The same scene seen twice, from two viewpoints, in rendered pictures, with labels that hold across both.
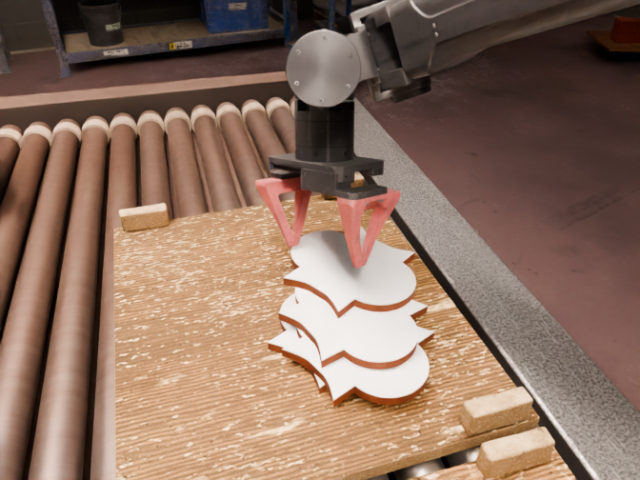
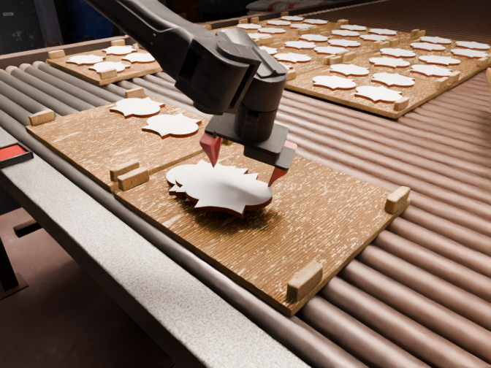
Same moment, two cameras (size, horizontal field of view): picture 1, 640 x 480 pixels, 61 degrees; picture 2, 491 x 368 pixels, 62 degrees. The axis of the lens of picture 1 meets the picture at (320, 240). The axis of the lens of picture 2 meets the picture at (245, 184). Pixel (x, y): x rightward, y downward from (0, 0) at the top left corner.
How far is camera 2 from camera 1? 1.01 m
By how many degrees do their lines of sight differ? 108
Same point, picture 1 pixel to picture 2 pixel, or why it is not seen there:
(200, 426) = not seen: hidden behind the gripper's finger
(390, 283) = (199, 186)
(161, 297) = (322, 179)
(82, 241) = (422, 198)
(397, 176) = not seen: outside the picture
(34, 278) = (402, 177)
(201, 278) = (317, 191)
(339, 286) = (226, 177)
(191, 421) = not seen: hidden behind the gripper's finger
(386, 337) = (190, 174)
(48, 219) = (470, 201)
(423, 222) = (216, 312)
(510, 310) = (126, 253)
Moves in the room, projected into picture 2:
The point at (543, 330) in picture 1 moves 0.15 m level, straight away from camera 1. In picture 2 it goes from (104, 246) to (67, 323)
